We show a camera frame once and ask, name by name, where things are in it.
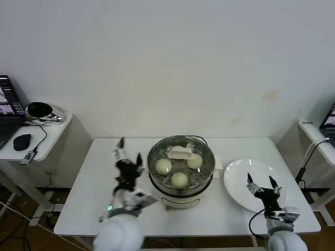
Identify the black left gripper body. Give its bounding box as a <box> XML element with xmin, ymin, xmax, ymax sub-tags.
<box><xmin>115</xmin><ymin>159</ymin><xmax>143</xmax><ymax>191</ymax></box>

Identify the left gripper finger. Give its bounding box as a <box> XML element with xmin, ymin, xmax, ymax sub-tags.
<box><xmin>113</xmin><ymin>137</ymin><xmax>126</xmax><ymax>163</ymax></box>
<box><xmin>135</xmin><ymin>153</ymin><xmax>145</xmax><ymax>173</ymax></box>

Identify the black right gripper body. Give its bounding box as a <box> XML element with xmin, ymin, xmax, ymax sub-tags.
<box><xmin>255</xmin><ymin>187</ymin><xmax>283</xmax><ymax>211</ymax></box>

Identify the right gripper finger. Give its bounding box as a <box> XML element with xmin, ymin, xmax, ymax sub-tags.
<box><xmin>269</xmin><ymin>175</ymin><xmax>283</xmax><ymax>196</ymax></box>
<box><xmin>246</xmin><ymin>172</ymin><xmax>262</xmax><ymax>194</ymax></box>

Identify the round glass pot lid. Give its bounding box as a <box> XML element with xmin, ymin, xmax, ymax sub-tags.
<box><xmin>147</xmin><ymin>135</ymin><xmax>216</xmax><ymax>185</ymax></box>

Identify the stainless steel steamer basket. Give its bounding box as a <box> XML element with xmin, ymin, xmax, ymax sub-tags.
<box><xmin>147</xmin><ymin>134</ymin><xmax>217</xmax><ymax>191</ymax></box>

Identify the large white plate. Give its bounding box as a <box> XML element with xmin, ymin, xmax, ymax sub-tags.
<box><xmin>224</xmin><ymin>158</ymin><xmax>288</xmax><ymax>213</ymax></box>

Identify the cream electric cooker pot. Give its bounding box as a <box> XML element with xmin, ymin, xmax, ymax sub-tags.
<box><xmin>142</xmin><ymin>154</ymin><xmax>224</xmax><ymax>211</ymax></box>

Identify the white side table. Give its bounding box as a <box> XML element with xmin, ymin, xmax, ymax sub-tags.
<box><xmin>298</xmin><ymin>119</ymin><xmax>335</xmax><ymax>228</ymax></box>
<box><xmin>0</xmin><ymin>111</ymin><xmax>93</xmax><ymax>219</ymax></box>

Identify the open black laptop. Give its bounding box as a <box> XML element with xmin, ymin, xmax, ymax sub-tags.
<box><xmin>0</xmin><ymin>75</ymin><xmax>27</xmax><ymax>151</ymax></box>
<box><xmin>319</xmin><ymin>103</ymin><xmax>335</xmax><ymax>147</ymax></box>

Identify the shiny chrome dome device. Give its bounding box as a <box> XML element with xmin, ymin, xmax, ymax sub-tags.
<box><xmin>25</xmin><ymin>101</ymin><xmax>64</xmax><ymax>123</ymax></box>

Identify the black computer mouse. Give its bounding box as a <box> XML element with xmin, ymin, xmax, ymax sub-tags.
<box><xmin>12</xmin><ymin>133</ymin><xmax>32</xmax><ymax>152</ymax></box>

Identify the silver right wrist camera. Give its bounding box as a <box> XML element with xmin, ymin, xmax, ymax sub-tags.
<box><xmin>269</xmin><ymin>206</ymin><xmax>300</xmax><ymax>223</ymax></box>

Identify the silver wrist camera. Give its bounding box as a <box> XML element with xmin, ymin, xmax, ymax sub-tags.
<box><xmin>130</xmin><ymin>192</ymin><xmax>159</xmax><ymax>210</ymax></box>
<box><xmin>269</xmin><ymin>206</ymin><xmax>300</xmax><ymax>223</ymax></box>

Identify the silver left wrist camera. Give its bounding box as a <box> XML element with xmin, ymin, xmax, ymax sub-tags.
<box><xmin>130</xmin><ymin>192</ymin><xmax>159</xmax><ymax>210</ymax></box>

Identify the white charger cable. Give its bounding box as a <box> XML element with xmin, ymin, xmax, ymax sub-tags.
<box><xmin>295</xmin><ymin>138</ymin><xmax>330</xmax><ymax>189</ymax></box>

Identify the tangled white floor cable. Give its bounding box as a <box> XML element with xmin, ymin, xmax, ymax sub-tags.
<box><xmin>142</xmin><ymin>236</ymin><xmax>183</xmax><ymax>248</ymax></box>

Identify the grey usb hub with cable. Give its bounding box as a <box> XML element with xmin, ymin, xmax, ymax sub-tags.
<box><xmin>19</xmin><ymin>122</ymin><xmax>48</xmax><ymax>165</ymax></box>

